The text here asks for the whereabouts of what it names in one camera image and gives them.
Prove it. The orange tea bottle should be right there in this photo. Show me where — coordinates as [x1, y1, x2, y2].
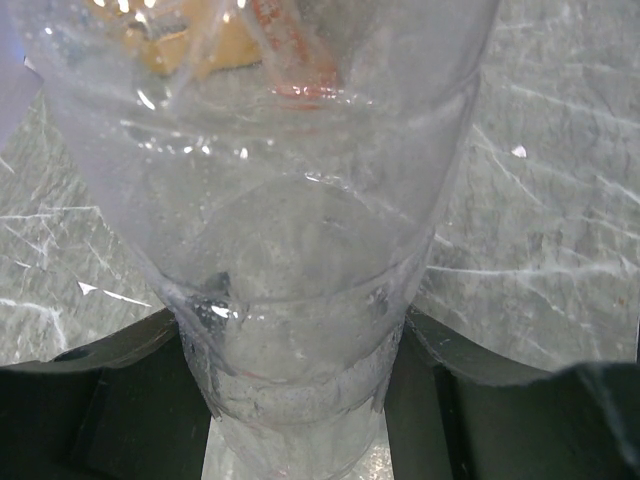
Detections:
[247, 1, 341, 108]

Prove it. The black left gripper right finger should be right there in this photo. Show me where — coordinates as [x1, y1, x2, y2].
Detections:
[385, 308, 639, 479]

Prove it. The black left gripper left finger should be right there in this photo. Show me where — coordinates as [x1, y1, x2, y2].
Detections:
[1, 309, 211, 479]

